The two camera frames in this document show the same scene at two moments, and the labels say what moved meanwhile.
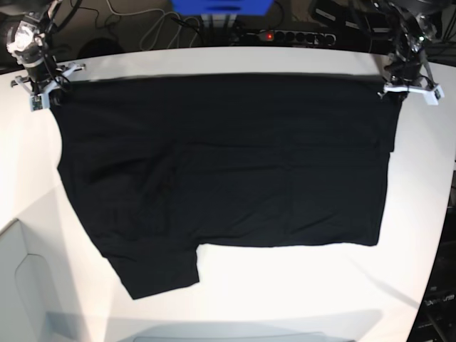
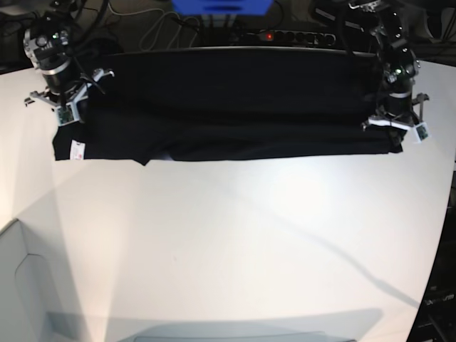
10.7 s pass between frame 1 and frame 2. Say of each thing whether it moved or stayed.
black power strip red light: stayed
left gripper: moved
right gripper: moved
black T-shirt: moved
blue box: stayed
